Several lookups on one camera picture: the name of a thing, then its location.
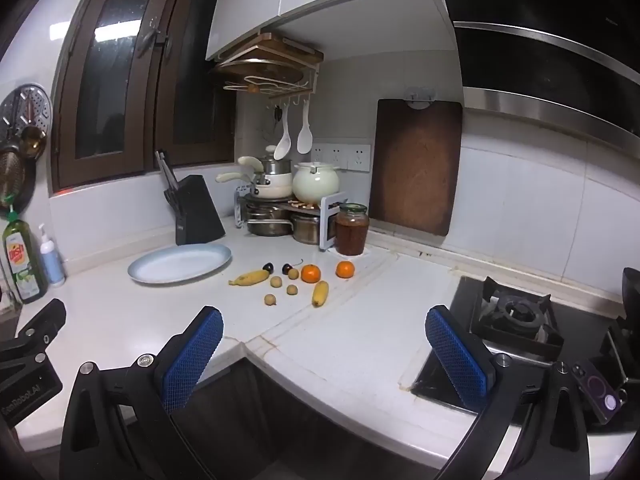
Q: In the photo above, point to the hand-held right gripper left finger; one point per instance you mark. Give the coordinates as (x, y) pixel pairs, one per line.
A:
(192, 355)

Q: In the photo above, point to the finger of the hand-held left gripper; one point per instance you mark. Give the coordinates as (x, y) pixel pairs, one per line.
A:
(42, 317)

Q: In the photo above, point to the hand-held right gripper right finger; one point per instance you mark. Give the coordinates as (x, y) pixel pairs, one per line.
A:
(457, 360)

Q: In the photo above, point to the light blue oval plate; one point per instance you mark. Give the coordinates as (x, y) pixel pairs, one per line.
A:
(175, 265)

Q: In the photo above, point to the yellow banana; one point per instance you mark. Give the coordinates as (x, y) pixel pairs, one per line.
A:
(250, 277)
(320, 293)

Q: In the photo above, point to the dark red cherry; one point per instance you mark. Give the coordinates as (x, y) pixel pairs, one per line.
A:
(268, 268)
(287, 269)

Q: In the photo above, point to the orange mandarin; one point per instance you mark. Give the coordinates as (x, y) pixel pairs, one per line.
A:
(345, 269)
(310, 273)

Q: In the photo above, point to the white pump bottle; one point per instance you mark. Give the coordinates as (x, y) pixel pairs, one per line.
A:
(51, 262)

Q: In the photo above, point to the green dish soap bottle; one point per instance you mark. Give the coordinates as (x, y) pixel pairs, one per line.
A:
(22, 265)

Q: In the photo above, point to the black gas stove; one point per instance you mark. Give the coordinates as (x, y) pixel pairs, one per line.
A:
(462, 292)

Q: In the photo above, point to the black stove burner grate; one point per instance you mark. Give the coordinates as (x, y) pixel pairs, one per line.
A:
(627, 310)
(520, 310)

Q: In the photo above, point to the black knife block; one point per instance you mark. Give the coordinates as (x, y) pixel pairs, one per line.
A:
(197, 215)

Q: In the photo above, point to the dark device with purple rings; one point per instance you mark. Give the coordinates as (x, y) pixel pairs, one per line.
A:
(597, 387)

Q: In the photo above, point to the brass strainer ladle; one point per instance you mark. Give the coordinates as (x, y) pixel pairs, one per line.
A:
(17, 170)

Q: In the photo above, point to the black kitchen scissors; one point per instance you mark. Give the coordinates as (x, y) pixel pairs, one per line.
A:
(172, 200)

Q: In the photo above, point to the glass jar with green lid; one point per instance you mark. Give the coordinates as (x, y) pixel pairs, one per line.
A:
(351, 232)

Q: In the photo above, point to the steel stock pot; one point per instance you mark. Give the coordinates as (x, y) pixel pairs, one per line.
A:
(307, 230)

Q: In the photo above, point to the cream shallow pan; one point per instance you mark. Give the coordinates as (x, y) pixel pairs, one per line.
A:
(272, 191)

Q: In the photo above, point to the woven beaded trivet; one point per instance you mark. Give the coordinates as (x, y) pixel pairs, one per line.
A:
(300, 205)

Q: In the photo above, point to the grey and white pot rack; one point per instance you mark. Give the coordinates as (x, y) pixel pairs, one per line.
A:
(327, 220)

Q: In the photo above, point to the dark wooden cutting board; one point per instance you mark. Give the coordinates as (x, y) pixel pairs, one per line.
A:
(415, 170)

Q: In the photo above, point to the cream milk pot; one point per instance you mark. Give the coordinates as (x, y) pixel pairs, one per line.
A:
(250, 162)

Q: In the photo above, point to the steel steamer pot with lid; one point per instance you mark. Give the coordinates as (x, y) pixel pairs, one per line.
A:
(277, 166)

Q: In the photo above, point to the white ceramic pot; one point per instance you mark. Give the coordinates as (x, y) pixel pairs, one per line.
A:
(315, 185)

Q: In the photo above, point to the round steel steamer plate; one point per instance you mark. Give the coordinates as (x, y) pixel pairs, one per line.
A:
(30, 105)

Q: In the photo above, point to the white serving spoon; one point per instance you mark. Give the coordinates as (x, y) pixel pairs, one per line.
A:
(282, 147)

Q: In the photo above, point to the white rice paddle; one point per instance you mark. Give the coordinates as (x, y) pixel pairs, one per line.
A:
(304, 140)

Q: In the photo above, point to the pot lid with wooden knob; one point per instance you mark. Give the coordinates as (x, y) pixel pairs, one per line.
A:
(260, 71)

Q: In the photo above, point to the black range hood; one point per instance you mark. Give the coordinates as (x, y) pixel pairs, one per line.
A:
(540, 60)

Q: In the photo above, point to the light wooden boards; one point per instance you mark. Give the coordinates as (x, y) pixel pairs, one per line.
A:
(270, 47)

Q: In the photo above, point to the white wall outlet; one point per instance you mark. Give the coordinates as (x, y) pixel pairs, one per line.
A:
(360, 158)
(340, 158)
(321, 158)

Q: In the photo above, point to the clear wall hook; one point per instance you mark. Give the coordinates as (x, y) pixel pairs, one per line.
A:
(420, 96)

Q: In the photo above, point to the white wall rack with lid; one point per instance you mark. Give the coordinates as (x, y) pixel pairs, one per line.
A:
(312, 72)

